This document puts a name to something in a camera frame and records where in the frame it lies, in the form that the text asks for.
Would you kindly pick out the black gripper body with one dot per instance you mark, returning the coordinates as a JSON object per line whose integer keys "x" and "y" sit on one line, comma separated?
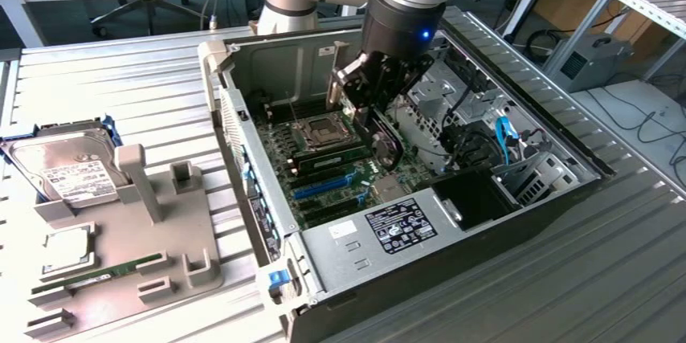
{"x": 400, "y": 29}

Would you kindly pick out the graphics card with metal bracket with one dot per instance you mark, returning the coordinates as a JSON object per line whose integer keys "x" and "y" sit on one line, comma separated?
{"x": 384, "y": 146}

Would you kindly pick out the perforated metal disk bay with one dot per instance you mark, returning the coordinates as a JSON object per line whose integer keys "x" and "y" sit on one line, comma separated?
{"x": 440, "y": 94}

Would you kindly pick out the black RAM slot bank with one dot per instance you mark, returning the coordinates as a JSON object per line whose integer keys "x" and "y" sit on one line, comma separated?
{"x": 301, "y": 110}

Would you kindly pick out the metal CPU socket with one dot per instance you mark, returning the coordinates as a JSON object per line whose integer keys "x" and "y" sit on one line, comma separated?
{"x": 322, "y": 132}

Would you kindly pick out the dark RAM stick with label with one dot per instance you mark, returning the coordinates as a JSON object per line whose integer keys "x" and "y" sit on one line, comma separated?
{"x": 328, "y": 163}

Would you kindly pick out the green motherboard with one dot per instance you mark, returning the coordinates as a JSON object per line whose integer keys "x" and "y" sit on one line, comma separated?
{"x": 270, "y": 142}

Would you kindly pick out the silver chipset heatsink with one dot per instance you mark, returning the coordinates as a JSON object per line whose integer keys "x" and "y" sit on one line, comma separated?
{"x": 390, "y": 190}

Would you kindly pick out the blue expansion slot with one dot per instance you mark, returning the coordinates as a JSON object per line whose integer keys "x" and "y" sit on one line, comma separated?
{"x": 322, "y": 187}

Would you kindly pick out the grey control box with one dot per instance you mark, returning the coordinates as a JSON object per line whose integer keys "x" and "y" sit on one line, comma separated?
{"x": 594, "y": 64}

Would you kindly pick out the silver power supply unit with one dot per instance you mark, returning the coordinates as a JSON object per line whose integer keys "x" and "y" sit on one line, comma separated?
{"x": 344, "y": 254}

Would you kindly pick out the black office chair base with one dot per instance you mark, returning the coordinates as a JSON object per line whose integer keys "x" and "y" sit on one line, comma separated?
{"x": 147, "y": 5}

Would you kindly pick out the hard disk drive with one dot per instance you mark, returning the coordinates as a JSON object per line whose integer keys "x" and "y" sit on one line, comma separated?
{"x": 114, "y": 136}

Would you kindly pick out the open black PC case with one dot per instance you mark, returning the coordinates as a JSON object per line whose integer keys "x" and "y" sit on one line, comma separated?
{"x": 482, "y": 270}

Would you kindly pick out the blue case latch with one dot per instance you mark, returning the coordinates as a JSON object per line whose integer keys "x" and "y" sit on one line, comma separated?
{"x": 277, "y": 278}

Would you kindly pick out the grey parts rack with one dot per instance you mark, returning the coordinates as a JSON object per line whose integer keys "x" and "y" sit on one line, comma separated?
{"x": 123, "y": 246}

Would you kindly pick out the green RAM stick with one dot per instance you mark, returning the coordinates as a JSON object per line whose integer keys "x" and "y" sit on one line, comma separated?
{"x": 123, "y": 268}

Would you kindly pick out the silver CPU chip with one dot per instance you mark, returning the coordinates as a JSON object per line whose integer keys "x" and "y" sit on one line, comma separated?
{"x": 67, "y": 250}

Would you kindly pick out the aluminium frame rack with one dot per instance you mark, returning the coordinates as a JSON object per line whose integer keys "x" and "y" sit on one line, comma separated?
{"x": 652, "y": 3}

